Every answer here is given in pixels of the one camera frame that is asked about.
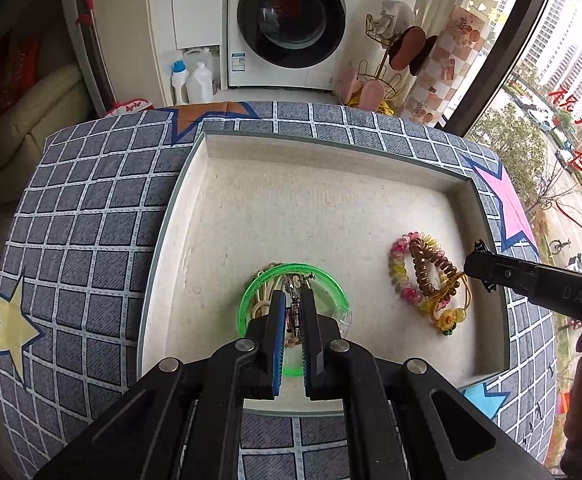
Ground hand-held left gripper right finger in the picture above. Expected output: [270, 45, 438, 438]
[298, 287, 558, 480]

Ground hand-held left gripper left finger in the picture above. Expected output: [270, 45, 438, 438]
[34, 290, 288, 480]

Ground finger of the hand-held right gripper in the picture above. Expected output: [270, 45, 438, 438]
[463, 240, 542, 295]

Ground silver charm bracelet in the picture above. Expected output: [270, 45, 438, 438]
[284, 271, 318, 347]

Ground brown braided rope bracelet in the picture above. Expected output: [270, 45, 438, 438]
[252, 268, 279, 319]

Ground green translucent bangle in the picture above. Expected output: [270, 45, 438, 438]
[238, 261, 354, 378]

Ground yellow braided flower bracelet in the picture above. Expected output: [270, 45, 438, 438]
[423, 272, 472, 337]

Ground brown spiral hair tie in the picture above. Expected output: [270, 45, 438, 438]
[409, 239, 458, 297]

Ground pink yellow spiral hair tie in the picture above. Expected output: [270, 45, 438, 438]
[388, 231, 446, 312]

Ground shallow grey cardboard tray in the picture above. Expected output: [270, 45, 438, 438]
[136, 130, 512, 418]

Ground red window lettering decal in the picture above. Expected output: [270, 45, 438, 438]
[546, 87, 582, 233]

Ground pink checked cylinder bin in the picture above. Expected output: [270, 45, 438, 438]
[402, 5, 495, 127]

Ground grey checked star tablecloth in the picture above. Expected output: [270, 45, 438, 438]
[0, 100, 560, 480]

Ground pink slippers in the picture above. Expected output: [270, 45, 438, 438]
[335, 61, 388, 111]

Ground brown slippers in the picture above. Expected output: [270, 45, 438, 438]
[388, 26, 440, 77]

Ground white slippers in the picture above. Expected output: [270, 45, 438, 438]
[373, 0, 415, 37]

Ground white plastic bottle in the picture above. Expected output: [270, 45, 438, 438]
[186, 62, 216, 104]

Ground white bottle with blue cap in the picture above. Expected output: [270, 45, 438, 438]
[170, 60, 191, 106]

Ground red white cloth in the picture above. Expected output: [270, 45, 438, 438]
[103, 97, 155, 119]

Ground white front-load washing machine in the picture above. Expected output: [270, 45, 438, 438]
[223, 0, 360, 94]

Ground cream leather sofa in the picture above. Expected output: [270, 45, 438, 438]
[0, 64, 98, 207]

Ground white cabinet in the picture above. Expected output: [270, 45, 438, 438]
[82, 0, 230, 112]

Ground red cushion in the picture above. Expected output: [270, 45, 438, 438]
[0, 30, 43, 117]

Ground gold wire shoe rack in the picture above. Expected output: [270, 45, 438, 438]
[337, 12, 440, 112]

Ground red handled mop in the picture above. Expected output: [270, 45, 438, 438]
[75, 0, 118, 117]

